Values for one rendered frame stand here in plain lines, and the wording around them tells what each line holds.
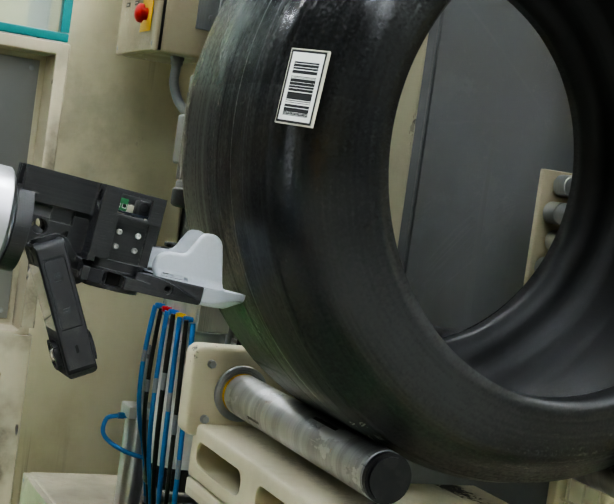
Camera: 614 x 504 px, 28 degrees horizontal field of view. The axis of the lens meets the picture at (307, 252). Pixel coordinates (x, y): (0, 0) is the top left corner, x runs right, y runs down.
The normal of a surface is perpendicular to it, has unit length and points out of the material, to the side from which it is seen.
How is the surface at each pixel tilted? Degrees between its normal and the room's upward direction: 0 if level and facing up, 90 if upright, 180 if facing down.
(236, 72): 81
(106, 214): 90
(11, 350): 90
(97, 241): 90
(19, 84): 90
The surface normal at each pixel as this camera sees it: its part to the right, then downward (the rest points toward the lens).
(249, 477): -0.90, -0.11
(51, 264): 0.40, 0.07
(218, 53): -0.85, -0.32
